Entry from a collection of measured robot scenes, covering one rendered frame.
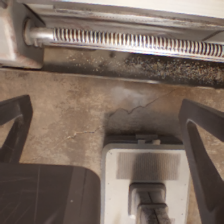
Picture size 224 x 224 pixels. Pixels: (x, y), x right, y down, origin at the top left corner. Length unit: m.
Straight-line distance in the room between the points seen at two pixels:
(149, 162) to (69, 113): 0.61
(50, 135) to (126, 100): 0.57
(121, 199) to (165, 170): 0.30
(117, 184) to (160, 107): 0.57
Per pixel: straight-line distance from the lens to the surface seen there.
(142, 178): 1.19
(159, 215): 1.02
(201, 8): 0.58
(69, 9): 0.62
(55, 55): 0.97
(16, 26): 0.61
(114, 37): 0.62
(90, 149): 1.39
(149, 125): 1.37
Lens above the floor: 1.33
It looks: 84 degrees down
